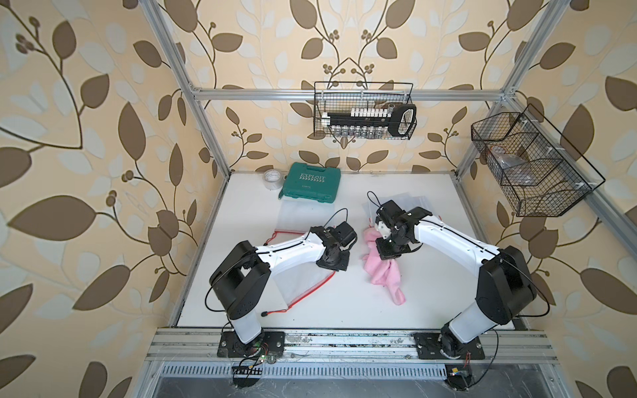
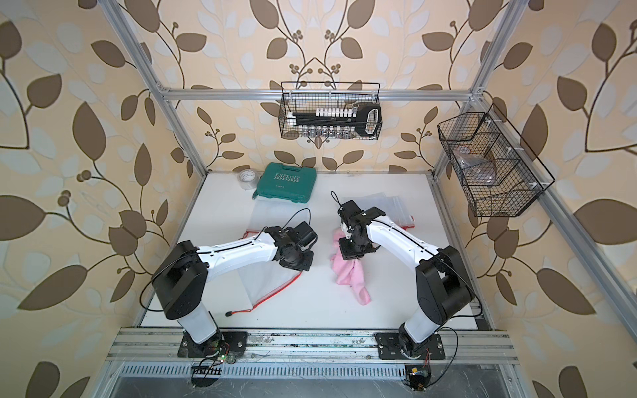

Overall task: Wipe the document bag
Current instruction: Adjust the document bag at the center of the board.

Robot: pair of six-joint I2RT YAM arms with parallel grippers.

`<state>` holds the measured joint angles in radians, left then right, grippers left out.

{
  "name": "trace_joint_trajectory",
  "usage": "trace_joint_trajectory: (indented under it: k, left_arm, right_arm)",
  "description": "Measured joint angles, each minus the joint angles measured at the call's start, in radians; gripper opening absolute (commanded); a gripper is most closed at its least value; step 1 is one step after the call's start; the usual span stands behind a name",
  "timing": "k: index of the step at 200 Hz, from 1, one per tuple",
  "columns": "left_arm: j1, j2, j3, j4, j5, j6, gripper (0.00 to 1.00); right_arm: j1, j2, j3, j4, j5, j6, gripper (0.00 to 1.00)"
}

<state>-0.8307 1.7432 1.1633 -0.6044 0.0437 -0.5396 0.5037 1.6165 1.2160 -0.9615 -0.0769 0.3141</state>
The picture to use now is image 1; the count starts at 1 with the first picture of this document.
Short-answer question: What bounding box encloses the wiped clear document bag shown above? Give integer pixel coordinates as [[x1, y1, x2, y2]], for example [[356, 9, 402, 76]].
[[366, 192, 436, 227]]

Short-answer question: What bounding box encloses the pink wiping cloth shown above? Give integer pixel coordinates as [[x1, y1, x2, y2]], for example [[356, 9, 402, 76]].
[[363, 228, 406, 306]]

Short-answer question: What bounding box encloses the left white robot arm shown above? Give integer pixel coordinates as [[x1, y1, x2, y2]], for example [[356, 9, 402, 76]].
[[208, 222, 358, 345]]

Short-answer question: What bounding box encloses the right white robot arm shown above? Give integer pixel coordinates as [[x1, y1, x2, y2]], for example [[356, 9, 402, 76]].
[[375, 201, 537, 358]]

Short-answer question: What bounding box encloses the plastic bag in right basket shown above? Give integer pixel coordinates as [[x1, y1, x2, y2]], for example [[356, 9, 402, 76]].
[[492, 146, 534, 186]]

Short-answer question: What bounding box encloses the green plastic tool case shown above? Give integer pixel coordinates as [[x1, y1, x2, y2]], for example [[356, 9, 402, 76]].
[[279, 163, 341, 203]]

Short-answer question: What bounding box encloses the clear tape roll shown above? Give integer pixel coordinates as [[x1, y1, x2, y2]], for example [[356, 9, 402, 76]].
[[263, 169, 285, 191]]

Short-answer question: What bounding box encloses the black white tool in basket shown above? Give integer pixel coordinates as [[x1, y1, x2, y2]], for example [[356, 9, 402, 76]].
[[318, 104, 417, 140]]

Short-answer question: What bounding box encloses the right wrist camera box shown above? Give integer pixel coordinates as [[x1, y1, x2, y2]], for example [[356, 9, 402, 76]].
[[375, 200, 405, 228]]

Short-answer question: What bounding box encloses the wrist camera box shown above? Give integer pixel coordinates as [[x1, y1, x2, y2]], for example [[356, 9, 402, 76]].
[[333, 222, 358, 250], [375, 200, 405, 228]]

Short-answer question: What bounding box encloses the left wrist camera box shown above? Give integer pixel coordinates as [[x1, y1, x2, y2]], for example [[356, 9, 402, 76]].
[[333, 222, 358, 250]]

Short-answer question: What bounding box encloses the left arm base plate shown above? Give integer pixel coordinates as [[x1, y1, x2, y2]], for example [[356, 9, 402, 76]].
[[217, 331, 285, 358]]

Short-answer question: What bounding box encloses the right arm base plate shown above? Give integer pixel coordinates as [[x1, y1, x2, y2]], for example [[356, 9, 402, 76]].
[[412, 332, 486, 360]]

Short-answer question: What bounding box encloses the black wire basket back wall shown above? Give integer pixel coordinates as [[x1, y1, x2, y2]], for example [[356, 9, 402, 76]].
[[313, 81, 417, 142]]

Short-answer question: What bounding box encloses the black wire basket wall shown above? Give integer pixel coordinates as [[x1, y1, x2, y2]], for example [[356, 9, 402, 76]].
[[471, 104, 605, 217], [313, 81, 417, 142]]

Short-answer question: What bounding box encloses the black wire basket right wall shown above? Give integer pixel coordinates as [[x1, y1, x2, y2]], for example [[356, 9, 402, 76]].
[[471, 104, 605, 217]]

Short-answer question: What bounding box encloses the aluminium front rail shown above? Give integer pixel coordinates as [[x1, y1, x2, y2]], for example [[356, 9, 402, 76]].
[[146, 328, 558, 365]]

